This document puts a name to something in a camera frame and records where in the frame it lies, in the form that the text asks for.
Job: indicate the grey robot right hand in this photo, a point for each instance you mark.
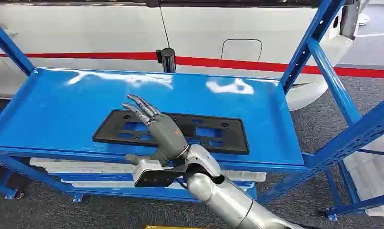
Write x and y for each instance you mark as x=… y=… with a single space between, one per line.
x=166 y=136

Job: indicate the black plastic plate frame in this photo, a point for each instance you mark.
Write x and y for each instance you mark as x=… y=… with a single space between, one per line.
x=233 y=139

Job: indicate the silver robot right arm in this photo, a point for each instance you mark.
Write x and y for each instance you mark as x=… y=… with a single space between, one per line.
x=223 y=202

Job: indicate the white plastic trim part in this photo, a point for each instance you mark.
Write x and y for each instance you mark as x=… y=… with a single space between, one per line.
x=100 y=184
x=84 y=167

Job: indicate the blue metal shelf rack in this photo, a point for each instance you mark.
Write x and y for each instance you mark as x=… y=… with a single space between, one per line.
x=52 y=110

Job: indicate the white car body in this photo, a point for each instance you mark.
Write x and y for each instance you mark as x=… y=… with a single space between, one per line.
x=84 y=31

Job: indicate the white panel part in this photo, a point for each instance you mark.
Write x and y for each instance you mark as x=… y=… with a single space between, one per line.
x=369 y=177

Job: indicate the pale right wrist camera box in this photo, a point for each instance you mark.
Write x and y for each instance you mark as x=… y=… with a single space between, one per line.
x=154 y=173

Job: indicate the black post with antenna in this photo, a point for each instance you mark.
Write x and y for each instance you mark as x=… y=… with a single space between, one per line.
x=168 y=60

